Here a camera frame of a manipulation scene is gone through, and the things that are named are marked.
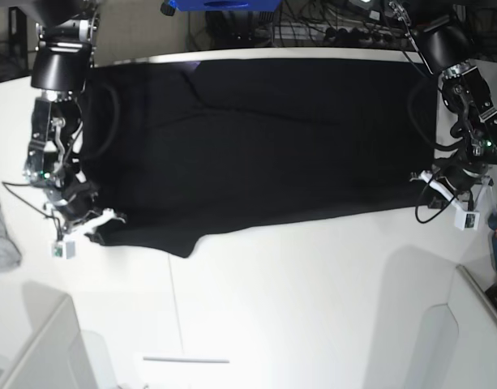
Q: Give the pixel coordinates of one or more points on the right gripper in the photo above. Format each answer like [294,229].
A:
[76,205]

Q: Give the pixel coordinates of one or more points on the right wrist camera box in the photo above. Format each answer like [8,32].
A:
[63,249]

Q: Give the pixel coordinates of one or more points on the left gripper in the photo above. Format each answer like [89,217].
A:
[454,183]

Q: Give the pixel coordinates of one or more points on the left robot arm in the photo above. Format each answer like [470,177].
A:
[447,52]

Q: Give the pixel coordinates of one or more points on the black power strip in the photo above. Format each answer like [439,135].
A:
[357,37]

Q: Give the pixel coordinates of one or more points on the blue plastic bin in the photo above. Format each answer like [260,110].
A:
[225,5]

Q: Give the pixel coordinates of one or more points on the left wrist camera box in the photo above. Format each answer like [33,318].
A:
[466,220]

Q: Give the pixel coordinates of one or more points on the black T-shirt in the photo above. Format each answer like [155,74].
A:
[219,146]

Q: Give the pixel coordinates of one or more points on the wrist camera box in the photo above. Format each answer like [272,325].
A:
[466,220]
[63,249]

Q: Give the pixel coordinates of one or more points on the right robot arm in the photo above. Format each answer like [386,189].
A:
[66,32]

